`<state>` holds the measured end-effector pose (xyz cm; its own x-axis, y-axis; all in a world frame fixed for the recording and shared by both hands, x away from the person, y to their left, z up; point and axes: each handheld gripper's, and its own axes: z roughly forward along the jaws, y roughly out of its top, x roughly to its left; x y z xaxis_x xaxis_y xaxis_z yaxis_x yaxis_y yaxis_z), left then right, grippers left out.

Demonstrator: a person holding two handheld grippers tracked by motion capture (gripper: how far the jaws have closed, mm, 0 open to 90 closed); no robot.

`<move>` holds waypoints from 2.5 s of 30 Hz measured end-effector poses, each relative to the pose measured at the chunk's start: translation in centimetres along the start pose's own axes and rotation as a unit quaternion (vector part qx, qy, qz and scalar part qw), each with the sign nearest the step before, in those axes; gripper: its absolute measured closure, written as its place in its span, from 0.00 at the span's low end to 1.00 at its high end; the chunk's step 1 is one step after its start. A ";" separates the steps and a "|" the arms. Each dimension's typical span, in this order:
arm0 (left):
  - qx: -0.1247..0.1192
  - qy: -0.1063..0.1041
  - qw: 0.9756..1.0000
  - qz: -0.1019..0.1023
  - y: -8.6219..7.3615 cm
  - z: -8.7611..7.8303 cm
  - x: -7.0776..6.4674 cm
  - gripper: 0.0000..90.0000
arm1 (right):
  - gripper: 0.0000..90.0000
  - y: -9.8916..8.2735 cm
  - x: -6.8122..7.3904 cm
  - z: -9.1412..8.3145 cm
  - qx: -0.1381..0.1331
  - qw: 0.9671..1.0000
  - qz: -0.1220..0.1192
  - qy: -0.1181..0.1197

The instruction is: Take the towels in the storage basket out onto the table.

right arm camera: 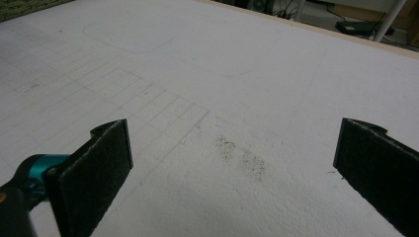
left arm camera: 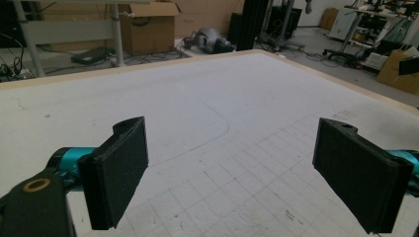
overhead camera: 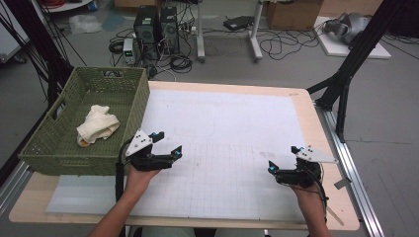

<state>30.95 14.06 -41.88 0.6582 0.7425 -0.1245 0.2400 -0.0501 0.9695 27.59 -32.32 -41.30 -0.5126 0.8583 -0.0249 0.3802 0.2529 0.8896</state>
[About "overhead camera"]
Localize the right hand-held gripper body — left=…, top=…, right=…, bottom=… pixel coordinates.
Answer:
left=275, top=145, right=339, bottom=190

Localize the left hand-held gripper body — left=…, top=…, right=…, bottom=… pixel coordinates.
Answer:
left=124, top=128, right=176, bottom=173

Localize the cream egg print cloth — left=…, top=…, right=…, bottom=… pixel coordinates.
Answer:
left=76, top=104, right=122, bottom=148

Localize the green woven basket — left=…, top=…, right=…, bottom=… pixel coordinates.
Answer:
left=18, top=66, right=151, bottom=177

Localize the person's left hand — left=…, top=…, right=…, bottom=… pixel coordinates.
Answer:
left=124, top=164, right=162, bottom=198

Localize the person's right hand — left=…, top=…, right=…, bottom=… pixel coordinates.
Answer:
left=290, top=182, right=327, bottom=215

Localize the grey tape piece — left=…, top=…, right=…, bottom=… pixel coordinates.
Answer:
left=333, top=178, right=353, bottom=191

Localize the thin wooden stick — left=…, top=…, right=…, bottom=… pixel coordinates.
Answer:
left=325, top=205, right=345, bottom=227

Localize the white grid mat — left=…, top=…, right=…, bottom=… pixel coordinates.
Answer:
left=45, top=88, right=327, bottom=222

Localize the small white power supply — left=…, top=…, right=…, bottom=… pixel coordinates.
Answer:
left=123, top=38, right=137, bottom=66

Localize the large black computer tower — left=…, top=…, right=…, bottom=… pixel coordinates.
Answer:
left=132, top=6, right=161, bottom=61

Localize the slim black computer tower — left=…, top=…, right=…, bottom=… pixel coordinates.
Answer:
left=160, top=6, right=181, bottom=55

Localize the white floor board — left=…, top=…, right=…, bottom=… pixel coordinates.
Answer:
left=314, top=16, right=392, bottom=60

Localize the white desk leg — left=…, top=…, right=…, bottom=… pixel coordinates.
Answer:
left=196, top=0, right=208, bottom=64
left=249, top=0, right=265, bottom=63

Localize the black metal stand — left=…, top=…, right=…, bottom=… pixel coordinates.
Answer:
left=0, top=0, right=76, bottom=107
left=305, top=0, right=419, bottom=143

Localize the grey headset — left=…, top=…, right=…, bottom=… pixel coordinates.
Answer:
left=322, top=12, right=372, bottom=45

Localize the clear plastic bag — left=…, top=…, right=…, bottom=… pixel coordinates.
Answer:
left=68, top=14, right=104, bottom=36

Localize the brown cardboard box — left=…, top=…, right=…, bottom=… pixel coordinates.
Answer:
left=265, top=0, right=324, bottom=32

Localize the flat black device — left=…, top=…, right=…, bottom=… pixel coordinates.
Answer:
left=222, top=15, right=256, bottom=32

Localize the thick black sleeved cable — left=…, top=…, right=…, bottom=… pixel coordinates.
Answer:
left=114, top=137, right=132, bottom=202

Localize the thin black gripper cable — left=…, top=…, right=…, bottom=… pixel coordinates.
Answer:
left=304, top=166, right=330, bottom=225

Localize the aluminium rail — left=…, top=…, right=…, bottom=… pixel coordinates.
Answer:
left=0, top=161, right=35, bottom=215
left=315, top=105, right=386, bottom=237

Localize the coiled black cable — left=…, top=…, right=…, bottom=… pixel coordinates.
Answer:
left=169, top=53, right=194, bottom=74

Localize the tangle of black floor cables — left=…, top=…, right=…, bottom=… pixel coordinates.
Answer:
left=258, top=28, right=321, bottom=61

